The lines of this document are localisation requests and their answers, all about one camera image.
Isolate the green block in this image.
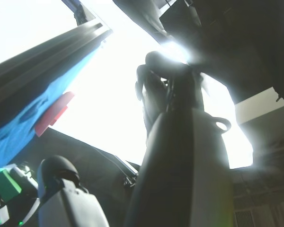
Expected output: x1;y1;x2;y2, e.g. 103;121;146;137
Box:
0;169;23;203

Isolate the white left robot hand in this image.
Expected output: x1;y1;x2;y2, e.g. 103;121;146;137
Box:
36;50;233;227

